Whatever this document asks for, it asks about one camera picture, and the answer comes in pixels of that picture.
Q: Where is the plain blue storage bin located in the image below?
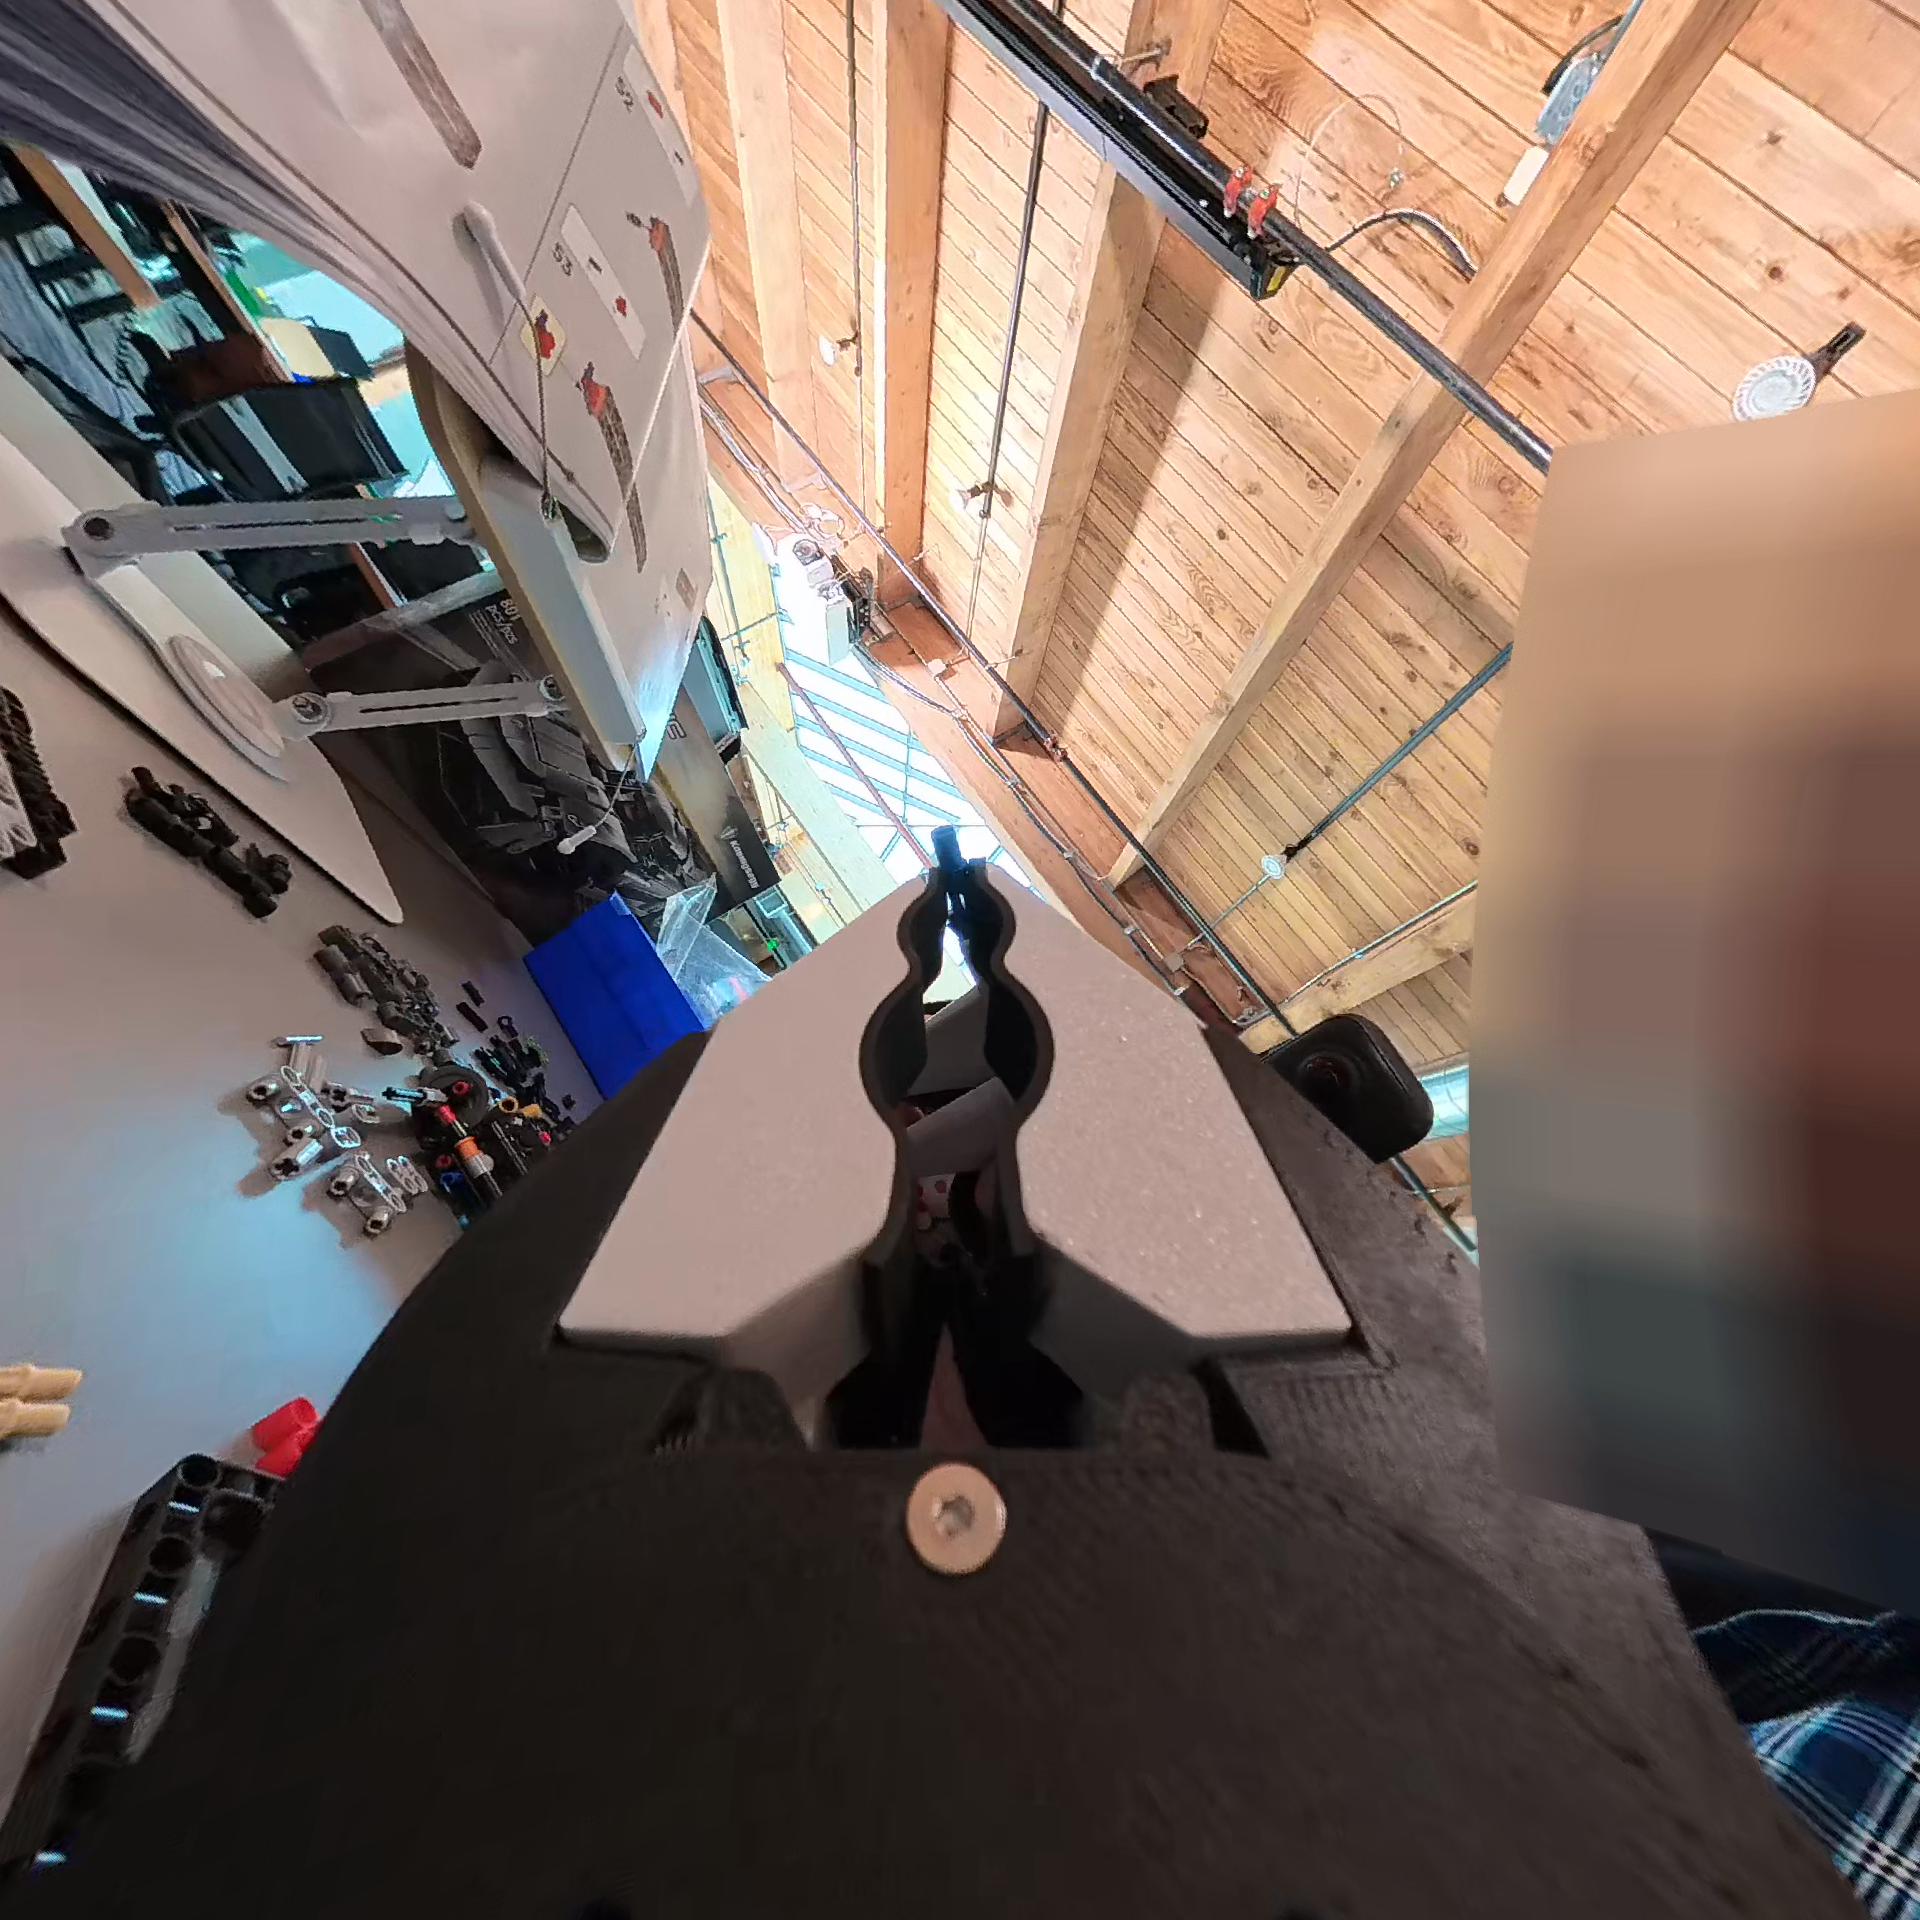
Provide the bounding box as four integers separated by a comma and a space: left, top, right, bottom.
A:
525, 895, 710, 1100

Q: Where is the round ceiling fixture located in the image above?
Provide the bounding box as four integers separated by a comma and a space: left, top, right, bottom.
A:
1728, 323, 1870, 426

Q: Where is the blue plaid shirt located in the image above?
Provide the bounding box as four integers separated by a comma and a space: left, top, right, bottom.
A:
1691, 1604, 1920, 1920

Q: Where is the clear plastic bag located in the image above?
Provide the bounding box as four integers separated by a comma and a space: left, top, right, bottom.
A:
651, 877, 778, 1023

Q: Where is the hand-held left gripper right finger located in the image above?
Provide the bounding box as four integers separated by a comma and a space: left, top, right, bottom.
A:
951, 860, 1356, 1448

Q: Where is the pile of light grey connectors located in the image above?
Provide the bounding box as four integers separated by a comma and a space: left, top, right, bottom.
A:
245, 1030, 442, 1242

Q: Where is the multicoloured lego vehicle assembly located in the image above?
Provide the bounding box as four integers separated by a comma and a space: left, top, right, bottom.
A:
381, 1055, 588, 1220

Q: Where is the white instruction booklet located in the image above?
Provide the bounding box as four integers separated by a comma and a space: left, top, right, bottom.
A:
0, 0, 716, 758

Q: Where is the bright window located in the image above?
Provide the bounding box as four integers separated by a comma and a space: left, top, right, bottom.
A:
773, 599, 1037, 917

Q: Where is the metal junction box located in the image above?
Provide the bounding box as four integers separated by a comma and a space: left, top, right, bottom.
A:
1542, 12, 1634, 110

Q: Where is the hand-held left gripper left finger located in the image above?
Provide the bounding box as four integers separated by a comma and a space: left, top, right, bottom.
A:
558, 871, 962, 1448

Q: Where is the black ceiling rail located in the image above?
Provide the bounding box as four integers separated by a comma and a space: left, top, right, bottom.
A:
938, 0, 1556, 470

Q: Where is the cluttered storage shelf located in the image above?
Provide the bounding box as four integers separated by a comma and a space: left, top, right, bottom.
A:
0, 142, 504, 646

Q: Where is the pile of dark grey connectors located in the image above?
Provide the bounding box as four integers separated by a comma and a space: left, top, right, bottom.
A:
310, 920, 579, 1085

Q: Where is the black lego set box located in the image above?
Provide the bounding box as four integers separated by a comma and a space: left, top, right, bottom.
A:
323, 570, 783, 940

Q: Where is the black lego frame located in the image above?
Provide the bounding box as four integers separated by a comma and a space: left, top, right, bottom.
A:
0, 1451, 283, 1870
0, 687, 80, 882

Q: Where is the metal conduit pipe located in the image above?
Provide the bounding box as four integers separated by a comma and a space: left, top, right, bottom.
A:
1207, 642, 1517, 935

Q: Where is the white book stand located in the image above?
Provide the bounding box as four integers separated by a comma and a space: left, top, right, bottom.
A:
0, 352, 670, 928

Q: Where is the pile of black connectors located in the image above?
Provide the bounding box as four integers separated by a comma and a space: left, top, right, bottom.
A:
124, 765, 298, 920

